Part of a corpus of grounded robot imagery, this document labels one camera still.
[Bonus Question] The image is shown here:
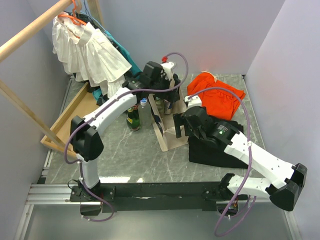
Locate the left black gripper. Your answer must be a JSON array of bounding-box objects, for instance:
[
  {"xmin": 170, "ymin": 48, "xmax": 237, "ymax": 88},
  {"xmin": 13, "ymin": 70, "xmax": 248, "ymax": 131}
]
[{"xmin": 150, "ymin": 74, "xmax": 181, "ymax": 103}]

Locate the cream canvas tote bag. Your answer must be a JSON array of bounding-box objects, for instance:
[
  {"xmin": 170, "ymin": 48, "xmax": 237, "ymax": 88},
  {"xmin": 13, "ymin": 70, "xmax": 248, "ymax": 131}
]
[{"xmin": 148, "ymin": 89, "xmax": 188, "ymax": 152}]

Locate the white ruffled garment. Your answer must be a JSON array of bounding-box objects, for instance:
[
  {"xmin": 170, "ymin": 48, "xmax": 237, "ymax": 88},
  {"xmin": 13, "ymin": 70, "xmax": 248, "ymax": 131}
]
[{"xmin": 52, "ymin": 16, "xmax": 132, "ymax": 98}]

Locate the orange cloth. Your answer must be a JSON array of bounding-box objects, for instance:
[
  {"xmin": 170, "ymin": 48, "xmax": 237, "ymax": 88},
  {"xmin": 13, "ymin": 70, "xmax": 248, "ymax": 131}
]
[{"xmin": 187, "ymin": 71, "xmax": 246, "ymax": 121}]

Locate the wooden clothes rail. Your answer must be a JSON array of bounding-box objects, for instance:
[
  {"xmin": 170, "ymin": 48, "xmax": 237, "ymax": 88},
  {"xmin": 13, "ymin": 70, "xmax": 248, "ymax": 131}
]
[{"xmin": 0, "ymin": 0, "xmax": 104, "ymax": 156}]

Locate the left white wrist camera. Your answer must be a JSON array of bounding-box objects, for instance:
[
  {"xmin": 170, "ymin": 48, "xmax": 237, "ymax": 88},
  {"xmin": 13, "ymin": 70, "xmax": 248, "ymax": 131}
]
[{"xmin": 161, "ymin": 56, "xmax": 175, "ymax": 81}]

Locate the black cloth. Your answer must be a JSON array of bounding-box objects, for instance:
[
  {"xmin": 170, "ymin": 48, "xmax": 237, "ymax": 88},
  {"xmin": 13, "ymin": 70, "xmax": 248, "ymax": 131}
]
[{"xmin": 188, "ymin": 136, "xmax": 248, "ymax": 169}]

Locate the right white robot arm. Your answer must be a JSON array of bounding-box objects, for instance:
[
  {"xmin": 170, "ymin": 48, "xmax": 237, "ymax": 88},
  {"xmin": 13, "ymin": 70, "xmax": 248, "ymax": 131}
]
[{"xmin": 173, "ymin": 106, "xmax": 308, "ymax": 212}]

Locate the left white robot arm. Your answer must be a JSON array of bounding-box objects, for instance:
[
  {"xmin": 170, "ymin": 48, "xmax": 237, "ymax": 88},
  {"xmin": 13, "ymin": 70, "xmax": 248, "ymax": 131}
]
[{"xmin": 70, "ymin": 61, "xmax": 180, "ymax": 201}]

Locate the green glass bottle gold cap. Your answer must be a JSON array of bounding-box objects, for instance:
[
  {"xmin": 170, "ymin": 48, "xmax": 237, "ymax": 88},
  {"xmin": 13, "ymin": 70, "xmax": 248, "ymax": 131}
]
[{"xmin": 126, "ymin": 106, "xmax": 141, "ymax": 132}]

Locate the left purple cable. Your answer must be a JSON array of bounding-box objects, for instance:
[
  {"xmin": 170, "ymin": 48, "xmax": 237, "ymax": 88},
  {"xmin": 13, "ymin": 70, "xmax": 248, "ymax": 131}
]
[{"xmin": 63, "ymin": 51, "xmax": 189, "ymax": 223}]

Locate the pocari sweat plastic bottle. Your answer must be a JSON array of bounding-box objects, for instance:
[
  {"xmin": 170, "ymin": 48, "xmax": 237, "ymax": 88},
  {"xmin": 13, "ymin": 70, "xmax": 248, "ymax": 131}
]
[{"xmin": 138, "ymin": 98, "xmax": 152, "ymax": 128}]

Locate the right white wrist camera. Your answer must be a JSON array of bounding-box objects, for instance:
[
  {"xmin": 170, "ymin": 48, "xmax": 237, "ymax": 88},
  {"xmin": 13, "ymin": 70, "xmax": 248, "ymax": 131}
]
[{"xmin": 184, "ymin": 95, "xmax": 202, "ymax": 110}]

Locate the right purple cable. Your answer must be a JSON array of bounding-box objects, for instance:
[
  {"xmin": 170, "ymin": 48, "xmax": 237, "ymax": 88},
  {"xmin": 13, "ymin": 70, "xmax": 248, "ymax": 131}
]
[{"xmin": 186, "ymin": 87, "xmax": 257, "ymax": 238}]

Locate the red bull can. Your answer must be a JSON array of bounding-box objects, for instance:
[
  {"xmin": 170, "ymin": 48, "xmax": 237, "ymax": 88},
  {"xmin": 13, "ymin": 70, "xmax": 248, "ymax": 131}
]
[{"xmin": 163, "ymin": 100, "xmax": 173, "ymax": 115}]

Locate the purple cable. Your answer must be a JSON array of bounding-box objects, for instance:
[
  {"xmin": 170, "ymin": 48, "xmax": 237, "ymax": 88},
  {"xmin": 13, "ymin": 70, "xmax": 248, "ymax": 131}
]
[
  {"xmin": 63, "ymin": 51, "xmax": 189, "ymax": 223},
  {"xmin": 186, "ymin": 87, "xmax": 257, "ymax": 238}
]

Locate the orange clothes hanger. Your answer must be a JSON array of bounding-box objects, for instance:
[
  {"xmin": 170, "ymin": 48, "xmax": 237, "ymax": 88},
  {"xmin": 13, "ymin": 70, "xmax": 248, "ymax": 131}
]
[{"xmin": 57, "ymin": 0, "xmax": 87, "ymax": 26}]

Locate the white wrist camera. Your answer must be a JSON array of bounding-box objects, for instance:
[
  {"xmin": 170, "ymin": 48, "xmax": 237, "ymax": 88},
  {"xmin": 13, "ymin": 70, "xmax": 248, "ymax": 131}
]
[
  {"xmin": 184, "ymin": 95, "xmax": 202, "ymax": 110},
  {"xmin": 161, "ymin": 56, "xmax": 175, "ymax": 81}
]

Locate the wooden tray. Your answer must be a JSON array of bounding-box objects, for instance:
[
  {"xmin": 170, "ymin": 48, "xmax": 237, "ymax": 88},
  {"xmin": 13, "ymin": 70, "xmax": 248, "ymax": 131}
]
[{"xmin": 50, "ymin": 83, "xmax": 99, "ymax": 144}]

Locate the teal garment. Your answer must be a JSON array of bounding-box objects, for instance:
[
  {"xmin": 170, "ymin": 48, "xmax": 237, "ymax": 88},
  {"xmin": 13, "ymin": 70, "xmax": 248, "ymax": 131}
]
[{"xmin": 92, "ymin": 30, "xmax": 141, "ymax": 102}]

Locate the dark floral garment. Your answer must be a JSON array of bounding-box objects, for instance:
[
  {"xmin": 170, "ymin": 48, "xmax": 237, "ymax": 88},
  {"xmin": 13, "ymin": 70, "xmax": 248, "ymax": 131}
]
[{"xmin": 75, "ymin": 12, "xmax": 141, "ymax": 106}]

